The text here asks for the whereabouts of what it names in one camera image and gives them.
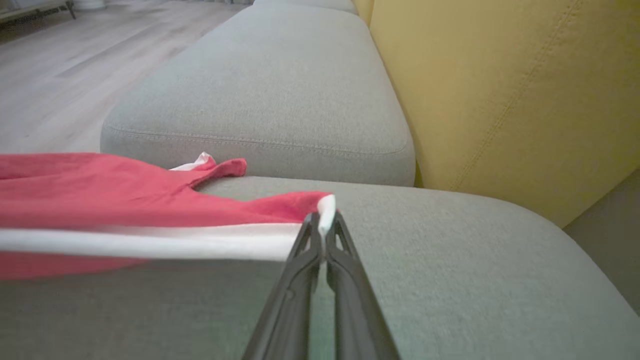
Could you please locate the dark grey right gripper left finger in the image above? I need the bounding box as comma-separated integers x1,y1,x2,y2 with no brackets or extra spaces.
242,212,326,360

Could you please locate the yellow sofa backrest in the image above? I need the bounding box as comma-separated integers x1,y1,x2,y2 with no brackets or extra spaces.
369,0,640,229

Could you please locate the red jersey with white trim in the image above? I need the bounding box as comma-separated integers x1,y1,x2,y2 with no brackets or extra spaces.
0,151,337,281

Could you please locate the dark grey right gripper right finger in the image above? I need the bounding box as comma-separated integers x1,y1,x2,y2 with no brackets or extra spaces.
325,211,401,360

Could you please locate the grey sofa seat cushion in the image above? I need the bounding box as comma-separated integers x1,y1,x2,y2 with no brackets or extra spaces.
100,4,417,187
252,0,359,15
0,175,640,360

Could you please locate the low wooden furniture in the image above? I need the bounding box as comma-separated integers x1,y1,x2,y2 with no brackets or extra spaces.
0,0,77,24

